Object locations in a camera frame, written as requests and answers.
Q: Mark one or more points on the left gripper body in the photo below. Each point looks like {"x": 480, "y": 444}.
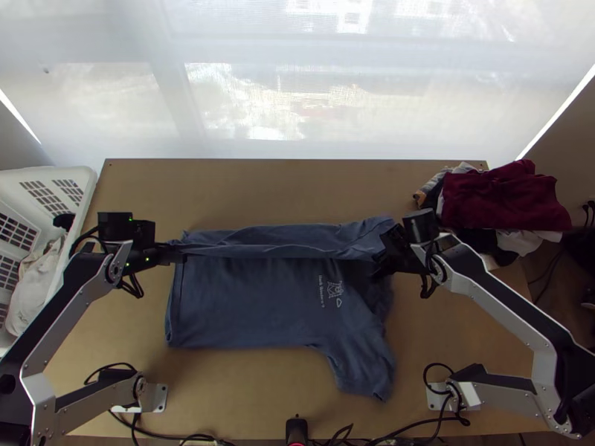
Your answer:
{"x": 169, "y": 254}

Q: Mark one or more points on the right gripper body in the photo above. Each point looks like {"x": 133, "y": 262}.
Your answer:
{"x": 395, "y": 255}

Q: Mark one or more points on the blue t-shirt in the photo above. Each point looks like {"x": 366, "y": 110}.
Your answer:
{"x": 260, "y": 302}

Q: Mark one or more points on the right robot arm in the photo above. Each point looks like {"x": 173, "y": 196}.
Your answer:
{"x": 488, "y": 283}

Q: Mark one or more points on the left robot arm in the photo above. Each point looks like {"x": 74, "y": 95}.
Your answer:
{"x": 74, "y": 297}

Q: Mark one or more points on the heap of clothes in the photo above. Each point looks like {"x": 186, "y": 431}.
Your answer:
{"x": 502, "y": 200}

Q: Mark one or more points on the white laundry basket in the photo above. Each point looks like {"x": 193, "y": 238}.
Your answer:
{"x": 56, "y": 186}

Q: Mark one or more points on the white garment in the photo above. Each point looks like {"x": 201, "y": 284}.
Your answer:
{"x": 35, "y": 278}

